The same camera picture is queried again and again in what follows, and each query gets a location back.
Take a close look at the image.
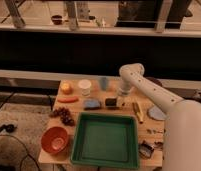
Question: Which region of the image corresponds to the black cable on floor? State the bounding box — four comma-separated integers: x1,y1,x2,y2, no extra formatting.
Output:
0,123,42,171

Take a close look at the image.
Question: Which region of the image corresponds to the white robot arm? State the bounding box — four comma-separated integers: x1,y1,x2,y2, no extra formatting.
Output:
118,63,201,171

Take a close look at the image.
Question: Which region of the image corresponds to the yellow orange fruit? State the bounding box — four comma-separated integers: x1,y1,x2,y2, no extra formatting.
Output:
60,83,72,94

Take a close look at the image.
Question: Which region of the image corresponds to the orange carrot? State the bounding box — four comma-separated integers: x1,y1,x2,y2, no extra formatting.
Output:
57,97,79,103

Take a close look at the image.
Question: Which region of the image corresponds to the black eraser block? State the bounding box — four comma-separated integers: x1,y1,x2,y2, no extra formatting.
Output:
105,98,118,108

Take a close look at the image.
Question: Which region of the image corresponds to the orange bowl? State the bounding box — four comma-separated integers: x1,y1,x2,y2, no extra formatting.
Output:
41,127,69,155

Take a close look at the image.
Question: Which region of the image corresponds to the black tool right edge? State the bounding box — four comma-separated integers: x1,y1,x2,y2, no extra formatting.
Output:
154,142,163,150

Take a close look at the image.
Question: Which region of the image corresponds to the dark grape bunch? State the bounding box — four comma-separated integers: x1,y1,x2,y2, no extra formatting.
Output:
49,107,75,126

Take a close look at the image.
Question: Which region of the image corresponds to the green plastic tray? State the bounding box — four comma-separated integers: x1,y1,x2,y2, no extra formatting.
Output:
70,113,140,169

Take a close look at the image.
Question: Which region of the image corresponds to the blue sponge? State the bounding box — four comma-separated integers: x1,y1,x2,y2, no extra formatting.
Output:
83,99,101,110

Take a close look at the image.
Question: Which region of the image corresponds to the blue grey plate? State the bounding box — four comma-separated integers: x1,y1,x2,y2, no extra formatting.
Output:
148,106,166,121

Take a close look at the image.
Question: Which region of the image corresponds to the white cup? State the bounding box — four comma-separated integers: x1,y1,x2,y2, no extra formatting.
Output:
78,79,92,96

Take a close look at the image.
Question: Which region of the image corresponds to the dark bowl in background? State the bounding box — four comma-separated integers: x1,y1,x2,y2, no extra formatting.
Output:
51,15,62,25

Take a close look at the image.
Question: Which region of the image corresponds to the metal fork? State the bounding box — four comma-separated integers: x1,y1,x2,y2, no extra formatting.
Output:
147,129,163,134

